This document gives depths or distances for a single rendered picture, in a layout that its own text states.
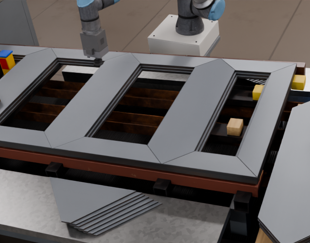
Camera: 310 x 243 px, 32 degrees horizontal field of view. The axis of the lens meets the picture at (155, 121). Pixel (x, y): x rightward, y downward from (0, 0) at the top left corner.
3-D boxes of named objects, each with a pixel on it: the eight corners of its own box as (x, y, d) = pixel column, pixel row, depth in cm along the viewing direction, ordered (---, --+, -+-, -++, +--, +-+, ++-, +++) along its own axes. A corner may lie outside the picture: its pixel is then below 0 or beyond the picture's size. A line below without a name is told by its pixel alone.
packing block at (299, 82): (303, 90, 227) (303, 82, 225) (291, 89, 229) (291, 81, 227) (305, 83, 232) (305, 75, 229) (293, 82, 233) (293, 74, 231)
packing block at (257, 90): (264, 101, 225) (264, 93, 223) (252, 100, 227) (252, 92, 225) (267, 93, 230) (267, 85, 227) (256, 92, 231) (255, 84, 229)
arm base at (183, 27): (185, 20, 298) (184, 3, 292) (209, 26, 291) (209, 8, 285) (170, 32, 288) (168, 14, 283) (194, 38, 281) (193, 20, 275)
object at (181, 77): (314, 97, 244) (314, 91, 242) (63, 76, 293) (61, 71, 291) (320, 74, 259) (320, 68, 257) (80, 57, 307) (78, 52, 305)
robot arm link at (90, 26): (91, 23, 216) (75, 20, 219) (94, 33, 218) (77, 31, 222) (102, 15, 221) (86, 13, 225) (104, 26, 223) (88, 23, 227)
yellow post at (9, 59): (17, 91, 280) (6, 58, 269) (9, 90, 282) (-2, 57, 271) (22, 86, 284) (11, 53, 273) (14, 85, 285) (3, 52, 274)
